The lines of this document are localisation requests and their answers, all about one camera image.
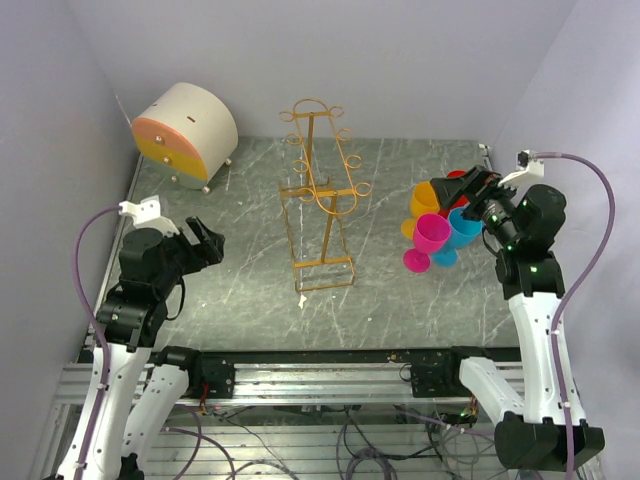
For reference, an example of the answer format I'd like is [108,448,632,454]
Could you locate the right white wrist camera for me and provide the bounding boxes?
[498,150,544,190]

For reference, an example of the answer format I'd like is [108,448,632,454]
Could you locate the red wine glass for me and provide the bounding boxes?
[439,170,468,218]

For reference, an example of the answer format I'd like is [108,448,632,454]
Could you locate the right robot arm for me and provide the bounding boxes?
[430,166,605,478]

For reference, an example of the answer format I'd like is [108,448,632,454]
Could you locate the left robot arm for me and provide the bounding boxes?
[53,217,225,479]

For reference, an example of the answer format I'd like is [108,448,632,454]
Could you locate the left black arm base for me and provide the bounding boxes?
[151,346,236,399]

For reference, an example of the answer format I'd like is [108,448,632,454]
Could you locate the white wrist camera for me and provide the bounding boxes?
[118,195,179,236]
[498,150,544,190]

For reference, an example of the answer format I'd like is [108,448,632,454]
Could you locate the aluminium mounting rail frame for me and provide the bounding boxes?
[29,349,601,480]

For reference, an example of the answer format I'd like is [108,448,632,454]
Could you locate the pink wine glass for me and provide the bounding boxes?
[401,213,451,273]

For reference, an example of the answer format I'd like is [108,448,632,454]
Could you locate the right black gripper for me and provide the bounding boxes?
[431,164,523,247]

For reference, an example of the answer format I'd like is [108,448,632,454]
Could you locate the yellow wine glass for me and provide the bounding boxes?
[401,181,441,240]

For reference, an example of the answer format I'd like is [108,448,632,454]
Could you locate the gold wire wine glass rack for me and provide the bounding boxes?
[279,98,372,293]

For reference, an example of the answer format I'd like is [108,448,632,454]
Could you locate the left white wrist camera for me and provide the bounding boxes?
[118,195,179,236]

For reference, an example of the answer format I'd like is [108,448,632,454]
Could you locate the loose cables under frame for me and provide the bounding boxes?
[164,399,551,480]

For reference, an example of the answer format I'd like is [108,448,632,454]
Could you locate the blue wine glass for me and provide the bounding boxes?
[431,207,483,267]

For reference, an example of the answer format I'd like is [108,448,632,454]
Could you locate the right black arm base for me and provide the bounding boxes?
[399,346,492,398]

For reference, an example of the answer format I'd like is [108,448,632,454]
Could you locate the round white mini drawer cabinet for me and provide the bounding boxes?
[131,82,239,193]

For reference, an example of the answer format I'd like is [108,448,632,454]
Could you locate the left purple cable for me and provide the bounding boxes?
[73,208,124,471]

